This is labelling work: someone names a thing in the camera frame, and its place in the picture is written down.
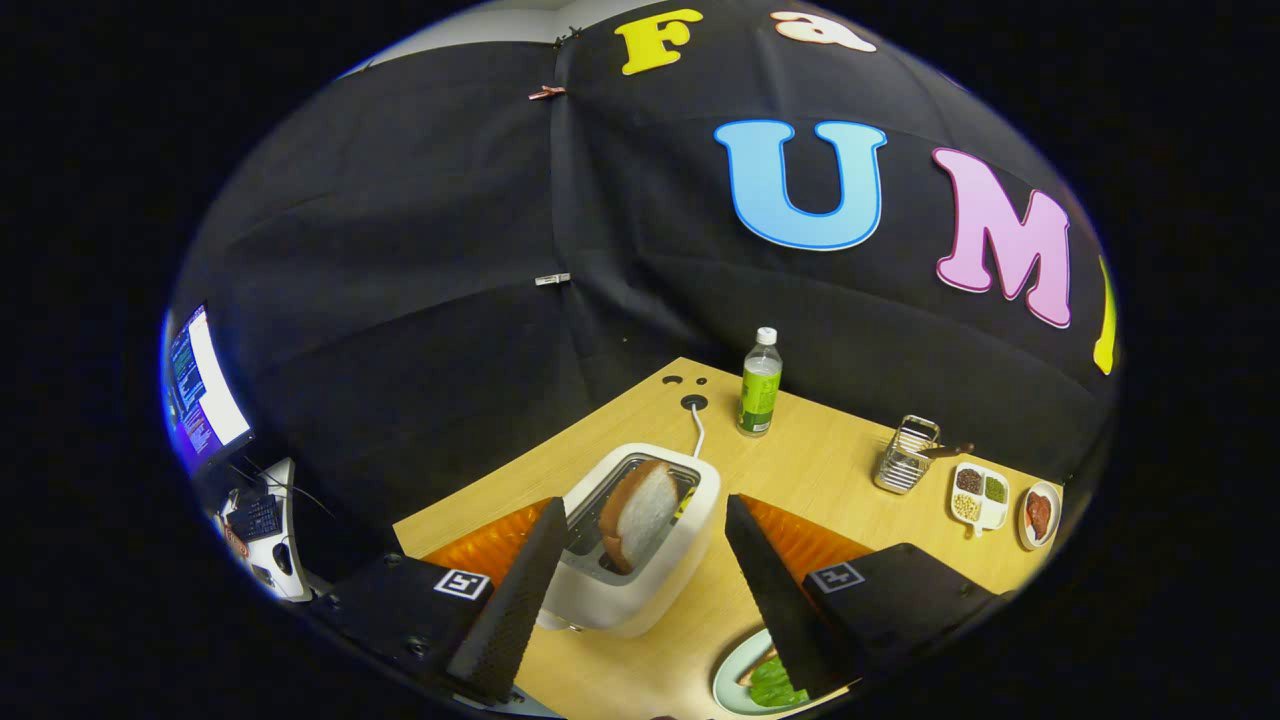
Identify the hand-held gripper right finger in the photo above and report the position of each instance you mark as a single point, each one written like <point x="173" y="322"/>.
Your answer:
<point x="785" y="610"/>

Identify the red meat slice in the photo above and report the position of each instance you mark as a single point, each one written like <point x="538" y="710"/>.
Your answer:
<point x="1038" y="513"/>

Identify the bread slice with ham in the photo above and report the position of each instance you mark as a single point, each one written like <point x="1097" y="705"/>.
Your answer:
<point x="753" y="672"/>

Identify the white side desk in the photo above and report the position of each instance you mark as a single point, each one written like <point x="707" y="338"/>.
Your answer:
<point x="262" y="556"/>

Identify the computer monitor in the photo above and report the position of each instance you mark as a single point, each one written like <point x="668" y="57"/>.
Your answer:
<point x="205" y="385"/>

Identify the white clip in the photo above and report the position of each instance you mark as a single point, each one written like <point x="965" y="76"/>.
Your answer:
<point x="551" y="279"/>

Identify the white oval plate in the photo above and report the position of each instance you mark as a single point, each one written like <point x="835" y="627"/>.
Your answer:
<point x="1056" y="505"/>

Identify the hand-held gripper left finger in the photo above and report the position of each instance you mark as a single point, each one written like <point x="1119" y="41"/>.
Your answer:
<point x="510" y="620"/>

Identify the white divided dish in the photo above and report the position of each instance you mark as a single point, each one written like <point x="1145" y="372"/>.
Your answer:
<point x="993" y="515"/>

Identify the white toaster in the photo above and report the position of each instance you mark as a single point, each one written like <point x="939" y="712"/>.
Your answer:
<point x="640" y="600"/>

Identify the toasted bread slice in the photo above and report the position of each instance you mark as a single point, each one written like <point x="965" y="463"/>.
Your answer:
<point x="645" y="510"/>

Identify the black backdrop cloth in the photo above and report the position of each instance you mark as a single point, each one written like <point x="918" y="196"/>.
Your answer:
<point x="450" y="250"/>

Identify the pile of dark beans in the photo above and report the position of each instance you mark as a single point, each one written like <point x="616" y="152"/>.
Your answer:
<point x="968" y="480"/>

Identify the pale green round plate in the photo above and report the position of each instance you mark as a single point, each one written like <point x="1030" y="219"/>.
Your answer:
<point x="735" y="685"/>

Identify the black keyboard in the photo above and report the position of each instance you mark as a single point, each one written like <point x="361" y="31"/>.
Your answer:
<point x="258" y="518"/>

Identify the pile of yellow beans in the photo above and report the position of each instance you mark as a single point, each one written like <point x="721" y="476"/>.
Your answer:
<point x="966" y="507"/>

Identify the pile of green beans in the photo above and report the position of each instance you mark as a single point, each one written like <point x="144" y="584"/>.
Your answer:
<point x="995" y="488"/>

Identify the green label drink bottle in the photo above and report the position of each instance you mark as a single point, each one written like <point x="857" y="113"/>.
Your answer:
<point x="760" y="395"/>

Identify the green lettuce leaf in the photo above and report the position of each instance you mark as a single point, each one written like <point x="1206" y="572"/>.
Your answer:
<point x="775" y="688"/>

